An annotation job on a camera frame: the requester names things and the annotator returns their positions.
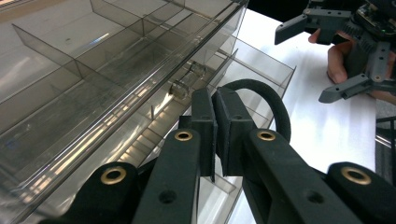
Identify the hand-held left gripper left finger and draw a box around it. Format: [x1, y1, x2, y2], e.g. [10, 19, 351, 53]
[132, 87, 219, 224]

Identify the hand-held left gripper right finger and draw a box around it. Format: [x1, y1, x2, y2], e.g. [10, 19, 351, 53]
[212, 86, 365, 224]

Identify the transparent grey plastic drawer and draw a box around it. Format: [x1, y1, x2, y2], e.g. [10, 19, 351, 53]
[118, 36, 297, 224]
[0, 46, 241, 224]

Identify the transparent grey drawer box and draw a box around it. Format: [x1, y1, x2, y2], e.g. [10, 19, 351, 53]
[0, 0, 250, 224]

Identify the white board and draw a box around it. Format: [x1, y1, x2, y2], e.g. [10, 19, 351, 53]
[228, 7, 378, 224]

